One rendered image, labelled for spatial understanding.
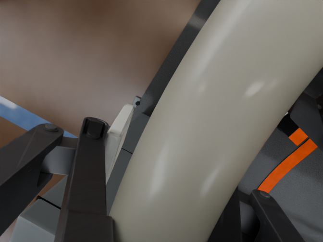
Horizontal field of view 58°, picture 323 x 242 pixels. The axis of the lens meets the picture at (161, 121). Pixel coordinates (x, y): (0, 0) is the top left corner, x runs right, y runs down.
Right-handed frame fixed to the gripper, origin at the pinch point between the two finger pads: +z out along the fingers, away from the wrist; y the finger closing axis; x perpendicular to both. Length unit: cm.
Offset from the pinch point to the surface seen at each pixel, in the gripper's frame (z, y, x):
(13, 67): 115, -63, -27
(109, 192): 40.5, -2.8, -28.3
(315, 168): 89, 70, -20
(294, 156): 90, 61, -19
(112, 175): 47, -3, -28
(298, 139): 85, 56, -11
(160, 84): 101, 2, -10
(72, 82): 109, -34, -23
